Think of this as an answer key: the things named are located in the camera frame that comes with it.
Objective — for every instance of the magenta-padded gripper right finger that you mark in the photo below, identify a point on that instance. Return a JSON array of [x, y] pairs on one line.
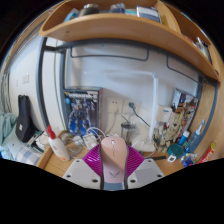
[[146, 170]]

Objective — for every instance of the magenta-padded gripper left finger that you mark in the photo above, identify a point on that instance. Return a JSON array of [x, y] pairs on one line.
[[78, 171]]

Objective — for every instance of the pink computer mouse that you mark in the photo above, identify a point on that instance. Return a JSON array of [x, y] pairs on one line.
[[114, 160]]

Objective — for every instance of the black flat strip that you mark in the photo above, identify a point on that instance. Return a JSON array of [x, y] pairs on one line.
[[159, 157]]

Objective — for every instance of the small white cube clock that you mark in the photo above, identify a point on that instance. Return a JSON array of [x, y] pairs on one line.
[[171, 158]]

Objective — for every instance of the white pump bottle red cap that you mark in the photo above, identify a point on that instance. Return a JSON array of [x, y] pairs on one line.
[[59, 148]]

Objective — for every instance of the white charger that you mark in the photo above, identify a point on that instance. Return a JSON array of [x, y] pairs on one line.
[[90, 141]]

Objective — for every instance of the teal round disc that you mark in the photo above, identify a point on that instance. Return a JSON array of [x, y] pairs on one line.
[[176, 150]]

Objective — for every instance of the metal cup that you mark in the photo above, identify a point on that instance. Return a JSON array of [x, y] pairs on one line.
[[128, 133]]

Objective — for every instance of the small blue box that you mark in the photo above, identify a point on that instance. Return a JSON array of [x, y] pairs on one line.
[[188, 160]]

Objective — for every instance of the tan robot figure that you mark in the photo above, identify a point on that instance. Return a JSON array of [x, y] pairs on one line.
[[171, 131]]

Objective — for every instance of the blue tube bottle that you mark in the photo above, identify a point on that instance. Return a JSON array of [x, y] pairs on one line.
[[184, 138]]

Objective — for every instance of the blue white checkered pillow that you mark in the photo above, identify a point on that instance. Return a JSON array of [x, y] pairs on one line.
[[28, 156]]

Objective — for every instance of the small white box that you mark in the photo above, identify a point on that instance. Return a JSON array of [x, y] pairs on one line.
[[164, 113]]

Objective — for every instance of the blue robot model kit box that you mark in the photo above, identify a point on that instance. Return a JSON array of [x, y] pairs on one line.
[[81, 111]]

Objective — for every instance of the red snack can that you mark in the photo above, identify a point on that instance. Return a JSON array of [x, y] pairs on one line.
[[207, 153]]

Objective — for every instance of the white desk lamp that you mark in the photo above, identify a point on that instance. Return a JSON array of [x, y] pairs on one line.
[[155, 100]]

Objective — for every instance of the black bag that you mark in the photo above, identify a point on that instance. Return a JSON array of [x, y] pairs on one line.
[[24, 120]]

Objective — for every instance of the colourful printed box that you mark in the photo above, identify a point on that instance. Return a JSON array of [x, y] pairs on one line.
[[186, 103]]

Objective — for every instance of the teal blanket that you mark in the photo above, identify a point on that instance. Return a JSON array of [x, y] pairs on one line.
[[6, 126]]

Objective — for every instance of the wooden shelf unit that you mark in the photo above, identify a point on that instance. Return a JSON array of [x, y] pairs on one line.
[[126, 28]]

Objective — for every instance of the white wall socket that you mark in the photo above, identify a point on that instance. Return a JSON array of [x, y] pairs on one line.
[[136, 108], [114, 105]]

